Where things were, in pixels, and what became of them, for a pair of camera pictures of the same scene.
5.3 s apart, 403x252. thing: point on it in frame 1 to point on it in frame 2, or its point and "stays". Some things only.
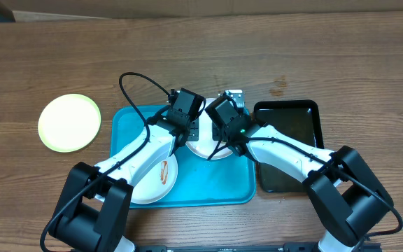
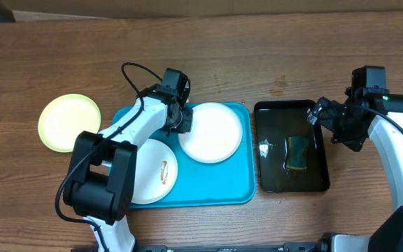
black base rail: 292,248 stays
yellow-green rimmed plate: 69,122 stays
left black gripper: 195,130 to 187,125
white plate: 157,184 stays
